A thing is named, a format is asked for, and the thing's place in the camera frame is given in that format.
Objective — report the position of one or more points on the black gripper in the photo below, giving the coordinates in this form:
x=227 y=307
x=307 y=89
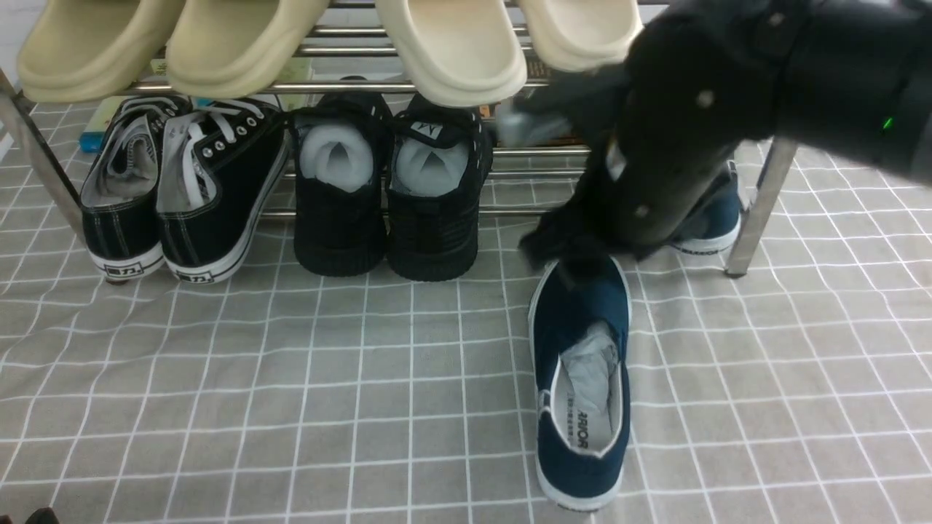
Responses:
x=659 y=125

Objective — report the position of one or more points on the navy slip-on shoe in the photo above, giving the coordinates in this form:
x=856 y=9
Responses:
x=578 y=333
x=714 y=227

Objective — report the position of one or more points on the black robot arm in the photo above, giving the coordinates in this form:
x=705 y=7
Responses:
x=851 y=78

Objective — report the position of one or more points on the stainless steel shoe rack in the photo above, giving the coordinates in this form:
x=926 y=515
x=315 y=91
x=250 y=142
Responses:
x=17 y=122

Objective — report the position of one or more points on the cream slipper far right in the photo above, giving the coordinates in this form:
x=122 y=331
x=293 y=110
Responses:
x=581 y=35

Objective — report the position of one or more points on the cream slipper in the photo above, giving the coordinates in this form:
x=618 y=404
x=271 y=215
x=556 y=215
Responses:
x=456 y=53
x=581 y=35

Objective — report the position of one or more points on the black knit shoe right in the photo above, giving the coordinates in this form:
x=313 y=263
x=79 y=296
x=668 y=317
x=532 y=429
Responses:
x=441 y=159

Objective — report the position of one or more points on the black knit shoe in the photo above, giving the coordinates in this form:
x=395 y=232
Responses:
x=341 y=148
x=441 y=159

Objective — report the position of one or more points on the grey checked floor cloth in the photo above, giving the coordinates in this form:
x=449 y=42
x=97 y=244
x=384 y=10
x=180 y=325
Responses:
x=797 y=394

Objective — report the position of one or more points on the black knit shoe left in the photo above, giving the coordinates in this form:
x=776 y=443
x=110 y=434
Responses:
x=341 y=148

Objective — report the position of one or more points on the olive green slipper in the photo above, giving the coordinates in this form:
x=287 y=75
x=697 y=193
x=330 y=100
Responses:
x=89 y=50
x=231 y=49

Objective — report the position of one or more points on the black canvas sneaker right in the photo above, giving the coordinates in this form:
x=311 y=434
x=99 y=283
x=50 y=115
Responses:
x=220 y=163

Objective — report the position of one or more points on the black canvas sneaker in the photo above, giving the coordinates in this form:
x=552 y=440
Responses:
x=119 y=195
x=220 y=163

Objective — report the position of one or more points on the black canvas sneaker left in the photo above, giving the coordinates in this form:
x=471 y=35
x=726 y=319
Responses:
x=119 y=195

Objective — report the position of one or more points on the olive green slipper far left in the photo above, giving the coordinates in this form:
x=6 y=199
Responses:
x=89 y=50

